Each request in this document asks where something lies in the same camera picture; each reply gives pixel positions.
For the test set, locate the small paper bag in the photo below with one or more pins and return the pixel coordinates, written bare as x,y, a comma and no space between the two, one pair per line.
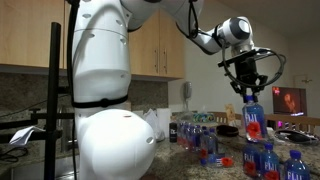
230,111

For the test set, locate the black zip case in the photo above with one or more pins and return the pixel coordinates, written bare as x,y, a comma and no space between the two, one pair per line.
227,130

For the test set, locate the grey wall phone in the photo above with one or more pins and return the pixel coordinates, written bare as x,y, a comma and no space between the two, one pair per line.
188,90

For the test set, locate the toppled clear water bottle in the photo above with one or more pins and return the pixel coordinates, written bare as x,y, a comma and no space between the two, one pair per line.
216,161

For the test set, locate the colourful tissue box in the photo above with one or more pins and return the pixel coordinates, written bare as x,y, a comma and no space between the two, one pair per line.
204,117

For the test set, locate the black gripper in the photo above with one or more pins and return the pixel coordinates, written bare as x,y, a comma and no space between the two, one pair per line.
246,71

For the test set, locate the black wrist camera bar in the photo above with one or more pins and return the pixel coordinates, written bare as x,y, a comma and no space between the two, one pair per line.
241,56

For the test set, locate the dark plastic bag pile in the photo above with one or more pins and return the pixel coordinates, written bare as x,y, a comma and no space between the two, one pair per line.
295,136

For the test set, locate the black metal camera stand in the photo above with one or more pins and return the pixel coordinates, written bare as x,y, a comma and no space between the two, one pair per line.
53,83

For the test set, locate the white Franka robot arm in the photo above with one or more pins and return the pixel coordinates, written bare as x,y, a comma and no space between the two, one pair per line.
100,50

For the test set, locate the wooden wall cabinets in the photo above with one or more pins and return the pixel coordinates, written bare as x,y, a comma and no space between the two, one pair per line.
26,33

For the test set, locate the white crumpled plastic bag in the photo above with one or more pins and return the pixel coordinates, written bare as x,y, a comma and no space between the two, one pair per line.
151,121

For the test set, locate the wooden chair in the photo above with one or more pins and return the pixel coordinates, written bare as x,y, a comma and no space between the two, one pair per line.
290,120
220,116

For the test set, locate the white paper tag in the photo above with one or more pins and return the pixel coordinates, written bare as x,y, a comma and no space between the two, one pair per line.
21,135

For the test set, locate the white paper towel roll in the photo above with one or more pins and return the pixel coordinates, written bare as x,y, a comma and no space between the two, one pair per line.
164,120

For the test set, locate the television screen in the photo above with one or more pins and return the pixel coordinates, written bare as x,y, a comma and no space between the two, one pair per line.
289,101

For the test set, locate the black can with label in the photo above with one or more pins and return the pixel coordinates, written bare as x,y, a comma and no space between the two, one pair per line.
173,131

